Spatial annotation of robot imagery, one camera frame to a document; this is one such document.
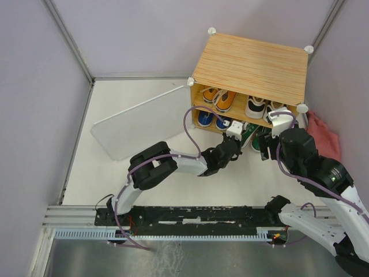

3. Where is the green sneaker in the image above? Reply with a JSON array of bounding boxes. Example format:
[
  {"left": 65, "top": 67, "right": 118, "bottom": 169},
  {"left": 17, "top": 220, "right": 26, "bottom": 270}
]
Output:
[
  {"left": 251, "top": 128, "right": 271, "bottom": 152},
  {"left": 241, "top": 122, "right": 259, "bottom": 149}
]

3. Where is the black sneaker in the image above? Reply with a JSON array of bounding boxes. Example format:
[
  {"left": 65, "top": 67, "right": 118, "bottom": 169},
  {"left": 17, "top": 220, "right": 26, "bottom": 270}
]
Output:
[
  {"left": 245, "top": 96, "right": 266, "bottom": 119},
  {"left": 262, "top": 101, "right": 286, "bottom": 123}
]

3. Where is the blue sneaker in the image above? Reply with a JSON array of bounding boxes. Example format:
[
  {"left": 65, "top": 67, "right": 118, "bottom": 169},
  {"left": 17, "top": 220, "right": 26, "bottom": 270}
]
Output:
[
  {"left": 216, "top": 116, "right": 232, "bottom": 131},
  {"left": 197, "top": 110, "right": 214, "bottom": 128}
]

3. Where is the wooden shoe cabinet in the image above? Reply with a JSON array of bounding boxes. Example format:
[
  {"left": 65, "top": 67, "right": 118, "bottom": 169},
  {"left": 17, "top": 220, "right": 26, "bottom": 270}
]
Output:
[{"left": 187, "top": 27, "right": 314, "bottom": 128}]

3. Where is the white cabinet door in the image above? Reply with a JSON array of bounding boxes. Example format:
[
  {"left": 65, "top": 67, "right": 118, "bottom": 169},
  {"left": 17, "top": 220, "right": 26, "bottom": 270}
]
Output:
[{"left": 91, "top": 85, "right": 191, "bottom": 160}]

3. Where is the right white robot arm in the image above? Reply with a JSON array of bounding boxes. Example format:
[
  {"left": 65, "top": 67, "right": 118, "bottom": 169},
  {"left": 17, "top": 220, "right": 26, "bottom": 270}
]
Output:
[{"left": 258, "top": 128, "right": 368, "bottom": 276}]

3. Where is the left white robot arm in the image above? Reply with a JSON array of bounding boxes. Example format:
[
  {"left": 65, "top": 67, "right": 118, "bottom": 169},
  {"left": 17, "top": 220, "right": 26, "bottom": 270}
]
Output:
[{"left": 107, "top": 134, "right": 242, "bottom": 225}]

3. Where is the pink cloth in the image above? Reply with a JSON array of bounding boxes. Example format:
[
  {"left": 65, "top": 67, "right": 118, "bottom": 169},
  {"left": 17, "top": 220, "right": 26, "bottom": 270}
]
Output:
[{"left": 307, "top": 111, "right": 341, "bottom": 162}]

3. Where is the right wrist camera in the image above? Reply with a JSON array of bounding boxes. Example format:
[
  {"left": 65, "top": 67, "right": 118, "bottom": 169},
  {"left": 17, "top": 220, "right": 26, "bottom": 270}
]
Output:
[{"left": 267, "top": 107, "right": 296, "bottom": 138}]

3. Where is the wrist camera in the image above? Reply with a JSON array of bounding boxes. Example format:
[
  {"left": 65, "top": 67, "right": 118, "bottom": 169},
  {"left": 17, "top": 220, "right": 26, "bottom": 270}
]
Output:
[
  {"left": 267, "top": 107, "right": 296, "bottom": 138},
  {"left": 225, "top": 121, "right": 244, "bottom": 141}
]

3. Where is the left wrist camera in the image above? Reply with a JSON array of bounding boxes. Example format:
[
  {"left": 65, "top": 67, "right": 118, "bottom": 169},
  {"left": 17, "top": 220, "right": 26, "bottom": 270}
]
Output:
[{"left": 225, "top": 121, "right": 244, "bottom": 141}]

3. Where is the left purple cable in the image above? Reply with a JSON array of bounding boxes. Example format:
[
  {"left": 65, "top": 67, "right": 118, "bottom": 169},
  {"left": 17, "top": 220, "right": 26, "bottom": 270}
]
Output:
[{"left": 114, "top": 106, "right": 231, "bottom": 250}]

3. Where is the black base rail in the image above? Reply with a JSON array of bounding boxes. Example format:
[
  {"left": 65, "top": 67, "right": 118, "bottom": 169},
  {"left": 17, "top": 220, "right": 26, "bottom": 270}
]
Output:
[{"left": 95, "top": 204, "right": 300, "bottom": 234}]

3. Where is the light blue cable duct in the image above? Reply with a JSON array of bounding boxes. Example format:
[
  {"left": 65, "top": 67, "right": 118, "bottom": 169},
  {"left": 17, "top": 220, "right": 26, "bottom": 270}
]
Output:
[{"left": 54, "top": 227, "right": 272, "bottom": 242}]

